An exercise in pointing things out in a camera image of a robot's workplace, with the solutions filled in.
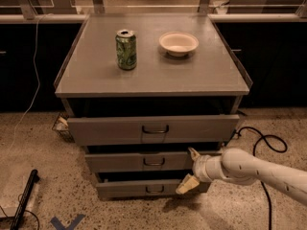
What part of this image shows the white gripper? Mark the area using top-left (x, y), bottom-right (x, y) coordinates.
top-left (176, 147), bottom-right (224, 195)

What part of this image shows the grey drawer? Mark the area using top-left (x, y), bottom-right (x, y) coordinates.
top-left (95, 177), bottom-right (212, 199)
top-left (68, 115), bottom-right (239, 146)
top-left (84, 149), bottom-right (223, 173)

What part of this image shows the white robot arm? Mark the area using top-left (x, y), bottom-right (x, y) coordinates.
top-left (176, 148), bottom-right (307, 205)

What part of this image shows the grey bottom drawer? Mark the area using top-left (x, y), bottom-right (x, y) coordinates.
top-left (95, 177), bottom-right (212, 199)

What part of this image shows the grey top drawer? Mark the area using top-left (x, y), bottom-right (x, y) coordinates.
top-left (68, 115), bottom-right (239, 146)

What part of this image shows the grey drawer cabinet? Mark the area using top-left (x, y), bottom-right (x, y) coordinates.
top-left (56, 13), bottom-right (252, 184)

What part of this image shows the white paper bowl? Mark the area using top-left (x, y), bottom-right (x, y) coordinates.
top-left (159, 32), bottom-right (199, 57)

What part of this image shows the green soda can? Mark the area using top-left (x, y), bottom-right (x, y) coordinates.
top-left (115, 30), bottom-right (137, 70)

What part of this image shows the black bar on floor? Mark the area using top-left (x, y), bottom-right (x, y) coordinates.
top-left (10, 170), bottom-right (39, 230)

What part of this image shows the black floor cable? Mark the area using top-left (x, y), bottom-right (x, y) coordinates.
top-left (224, 126), bottom-right (289, 230)

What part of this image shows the wire basket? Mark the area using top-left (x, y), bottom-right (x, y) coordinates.
top-left (52, 112), bottom-right (74, 143)

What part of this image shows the white hanging cable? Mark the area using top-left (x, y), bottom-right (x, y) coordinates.
top-left (6, 12), bottom-right (54, 151)

